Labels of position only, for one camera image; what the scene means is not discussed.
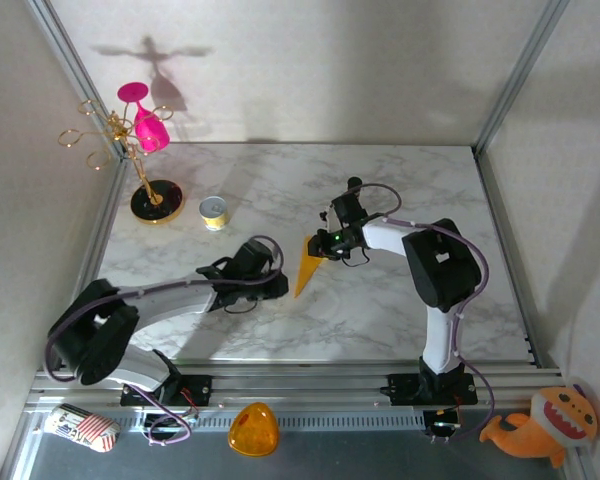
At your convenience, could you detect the orange shark plush toy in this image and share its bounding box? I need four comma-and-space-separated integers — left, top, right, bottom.
478, 384, 600, 470

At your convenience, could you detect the aluminium frame post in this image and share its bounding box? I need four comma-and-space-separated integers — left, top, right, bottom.
472, 0, 572, 157
23, 0, 131, 159

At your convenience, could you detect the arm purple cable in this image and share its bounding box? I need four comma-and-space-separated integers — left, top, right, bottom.
43, 234, 286, 447
349, 182, 495, 445

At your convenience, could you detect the pink wine glass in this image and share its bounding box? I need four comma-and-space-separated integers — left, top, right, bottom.
117, 82, 172, 154

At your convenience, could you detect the yellow tin can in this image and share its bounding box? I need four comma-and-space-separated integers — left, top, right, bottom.
198, 196, 231, 232

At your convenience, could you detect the aluminium mounting rail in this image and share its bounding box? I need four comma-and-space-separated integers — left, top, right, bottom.
23, 367, 567, 415

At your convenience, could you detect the aluminium side rail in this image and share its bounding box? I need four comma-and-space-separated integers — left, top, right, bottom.
53, 152, 131, 372
473, 148, 556, 371

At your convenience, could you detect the gold glass rack stand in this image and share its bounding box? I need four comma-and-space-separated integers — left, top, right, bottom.
57, 98, 186, 225

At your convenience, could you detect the orange triangular plastic container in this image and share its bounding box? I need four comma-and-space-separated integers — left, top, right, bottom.
227, 401, 281, 458

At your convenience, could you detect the black controller board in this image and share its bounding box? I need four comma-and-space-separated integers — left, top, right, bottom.
423, 408, 464, 444
140, 410, 197, 435

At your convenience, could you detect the slotted grey cable duct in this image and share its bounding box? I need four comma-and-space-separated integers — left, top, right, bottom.
139, 410, 427, 432

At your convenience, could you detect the striped white fabric pouch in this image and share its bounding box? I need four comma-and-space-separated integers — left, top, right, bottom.
43, 402, 122, 454

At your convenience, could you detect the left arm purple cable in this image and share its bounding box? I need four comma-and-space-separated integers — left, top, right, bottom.
43, 234, 286, 447

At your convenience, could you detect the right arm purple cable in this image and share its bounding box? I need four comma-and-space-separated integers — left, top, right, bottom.
349, 182, 495, 445

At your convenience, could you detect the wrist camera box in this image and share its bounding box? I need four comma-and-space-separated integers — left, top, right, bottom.
233, 238, 277, 277
321, 193, 370, 227

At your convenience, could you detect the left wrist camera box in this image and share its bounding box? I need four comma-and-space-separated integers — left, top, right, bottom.
233, 238, 277, 277

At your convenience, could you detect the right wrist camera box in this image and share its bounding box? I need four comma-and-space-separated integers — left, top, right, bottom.
321, 193, 370, 227

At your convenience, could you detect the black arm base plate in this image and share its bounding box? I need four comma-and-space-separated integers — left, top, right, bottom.
387, 372, 479, 406
119, 373, 214, 407

